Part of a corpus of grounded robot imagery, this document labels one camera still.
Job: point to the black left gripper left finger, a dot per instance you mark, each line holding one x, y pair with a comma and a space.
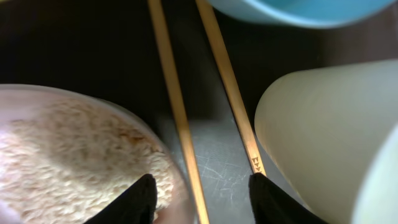
136, 205

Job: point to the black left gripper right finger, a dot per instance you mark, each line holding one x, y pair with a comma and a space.
271, 205

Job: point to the pink bowl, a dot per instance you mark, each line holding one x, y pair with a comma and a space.
22, 101

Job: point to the rice leftovers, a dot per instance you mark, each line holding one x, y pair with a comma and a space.
71, 159

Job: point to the right wooden chopstick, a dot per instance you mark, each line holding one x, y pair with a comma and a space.
225, 69

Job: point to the pale green cup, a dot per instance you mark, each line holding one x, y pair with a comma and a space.
332, 132

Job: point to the brown plastic tray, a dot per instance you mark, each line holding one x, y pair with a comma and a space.
107, 49

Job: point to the light blue bowl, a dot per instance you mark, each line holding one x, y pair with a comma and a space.
313, 14

